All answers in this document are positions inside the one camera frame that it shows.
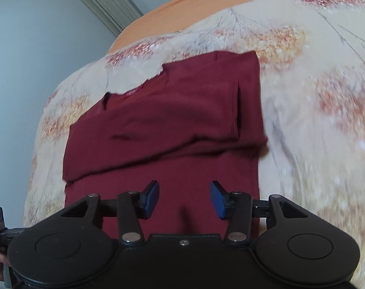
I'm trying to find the orange bed sheet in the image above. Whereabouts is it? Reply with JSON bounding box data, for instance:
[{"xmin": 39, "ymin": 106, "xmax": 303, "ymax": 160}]
[{"xmin": 109, "ymin": 0, "xmax": 251, "ymax": 53}]

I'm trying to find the beige pleated curtain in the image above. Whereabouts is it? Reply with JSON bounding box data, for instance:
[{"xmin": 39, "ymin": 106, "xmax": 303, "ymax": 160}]
[{"xmin": 56, "ymin": 0, "xmax": 144, "ymax": 38}]

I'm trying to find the floral cream quilt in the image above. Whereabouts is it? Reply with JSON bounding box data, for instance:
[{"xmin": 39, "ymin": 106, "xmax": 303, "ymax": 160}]
[{"xmin": 23, "ymin": 0, "xmax": 365, "ymax": 288}]

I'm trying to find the dark red garment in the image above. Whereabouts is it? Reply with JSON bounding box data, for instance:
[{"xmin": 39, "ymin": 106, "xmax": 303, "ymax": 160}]
[{"xmin": 63, "ymin": 52, "xmax": 267, "ymax": 235}]

